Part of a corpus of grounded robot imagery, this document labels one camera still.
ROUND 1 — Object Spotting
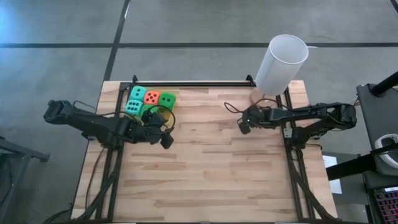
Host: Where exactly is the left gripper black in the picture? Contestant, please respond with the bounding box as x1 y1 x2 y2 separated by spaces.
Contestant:
136 110 175 150

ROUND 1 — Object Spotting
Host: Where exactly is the green foam die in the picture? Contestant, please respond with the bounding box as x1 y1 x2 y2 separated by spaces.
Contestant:
158 91 177 111
140 103 158 118

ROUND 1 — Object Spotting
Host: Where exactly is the teal foam die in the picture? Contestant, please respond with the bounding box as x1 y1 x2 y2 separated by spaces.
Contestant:
129 85 148 102
124 99 144 117

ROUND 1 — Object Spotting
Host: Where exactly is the orange foam die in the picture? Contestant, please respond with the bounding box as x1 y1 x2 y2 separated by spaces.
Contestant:
143 90 161 106

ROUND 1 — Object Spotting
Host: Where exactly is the yellow translucent plastic bin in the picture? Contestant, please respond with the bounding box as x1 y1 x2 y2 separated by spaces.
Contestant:
125 82 178 127

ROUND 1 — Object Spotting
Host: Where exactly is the white shade table lamp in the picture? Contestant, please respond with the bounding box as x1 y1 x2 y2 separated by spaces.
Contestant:
249 34 310 109

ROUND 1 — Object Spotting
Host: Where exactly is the white paper sheet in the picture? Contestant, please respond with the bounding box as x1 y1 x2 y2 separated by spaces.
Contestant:
322 154 343 195

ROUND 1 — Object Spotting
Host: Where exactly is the black beam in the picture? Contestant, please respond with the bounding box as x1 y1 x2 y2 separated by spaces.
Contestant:
325 145 398 182

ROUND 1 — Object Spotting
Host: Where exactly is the dark grey cart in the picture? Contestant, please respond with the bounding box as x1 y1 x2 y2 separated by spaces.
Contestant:
356 83 398 147

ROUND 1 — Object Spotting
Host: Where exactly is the grey metal stand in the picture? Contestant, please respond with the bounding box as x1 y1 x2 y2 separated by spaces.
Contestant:
0 136 50 220

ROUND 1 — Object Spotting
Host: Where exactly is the black pole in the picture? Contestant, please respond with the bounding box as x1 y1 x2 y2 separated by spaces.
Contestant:
371 70 398 96

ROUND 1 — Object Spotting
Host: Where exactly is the keyboard with coloured keys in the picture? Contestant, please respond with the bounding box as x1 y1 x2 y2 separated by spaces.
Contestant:
374 185 398 224

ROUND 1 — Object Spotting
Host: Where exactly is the black left camera cable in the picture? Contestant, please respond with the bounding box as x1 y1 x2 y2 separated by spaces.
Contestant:
145 105 177 131

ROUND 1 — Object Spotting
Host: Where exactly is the white ring-shaped device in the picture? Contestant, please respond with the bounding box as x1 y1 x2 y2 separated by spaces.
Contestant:
374 133 398 170

